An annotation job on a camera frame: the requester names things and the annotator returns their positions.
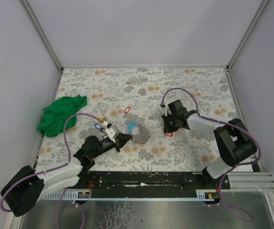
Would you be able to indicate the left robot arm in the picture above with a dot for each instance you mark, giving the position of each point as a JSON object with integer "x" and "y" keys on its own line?
{"x": 28, "y": 186}

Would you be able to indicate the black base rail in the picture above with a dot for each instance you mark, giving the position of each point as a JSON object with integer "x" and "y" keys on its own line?
{"x": 148, "y": 184}

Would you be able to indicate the green crumpled cloth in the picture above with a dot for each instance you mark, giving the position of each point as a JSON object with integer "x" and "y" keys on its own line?
{"x": 56, "y": 114}

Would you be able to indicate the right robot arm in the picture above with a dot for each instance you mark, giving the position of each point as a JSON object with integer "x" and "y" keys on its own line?
{"x": 233, "y": 142}

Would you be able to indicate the floral patterned tablecloth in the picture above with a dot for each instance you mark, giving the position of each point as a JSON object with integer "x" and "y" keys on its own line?
{"x": 110, "y": 91}

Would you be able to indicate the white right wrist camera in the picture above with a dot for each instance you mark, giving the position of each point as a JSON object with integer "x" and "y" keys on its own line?
{"x": 167, "y": 110}

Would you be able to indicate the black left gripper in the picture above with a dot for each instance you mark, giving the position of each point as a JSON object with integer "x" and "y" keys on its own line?
{"x": 118, "y": 143}

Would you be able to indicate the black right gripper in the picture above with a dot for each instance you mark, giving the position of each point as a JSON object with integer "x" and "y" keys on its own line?
{"x": 169, "y": 123}

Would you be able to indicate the dark blue key tag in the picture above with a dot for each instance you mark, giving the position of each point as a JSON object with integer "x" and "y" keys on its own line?
{"x": 98, "y": 126}

